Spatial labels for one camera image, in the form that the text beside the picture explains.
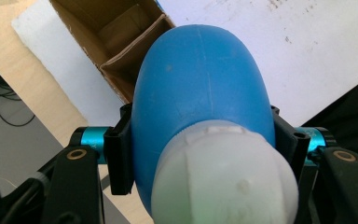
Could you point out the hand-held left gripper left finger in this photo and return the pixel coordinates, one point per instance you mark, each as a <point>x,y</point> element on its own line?
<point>119,155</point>

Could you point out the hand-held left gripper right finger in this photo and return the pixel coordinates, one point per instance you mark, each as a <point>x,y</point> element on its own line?
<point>292,146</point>

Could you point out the blue bottle with white cap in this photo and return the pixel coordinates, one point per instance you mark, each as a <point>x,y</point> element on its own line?
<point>205,124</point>

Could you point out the blue cardboard box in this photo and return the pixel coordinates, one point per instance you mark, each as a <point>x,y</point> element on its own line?
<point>118,40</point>

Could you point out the white table mat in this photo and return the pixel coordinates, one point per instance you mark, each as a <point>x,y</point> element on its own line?
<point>292,53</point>

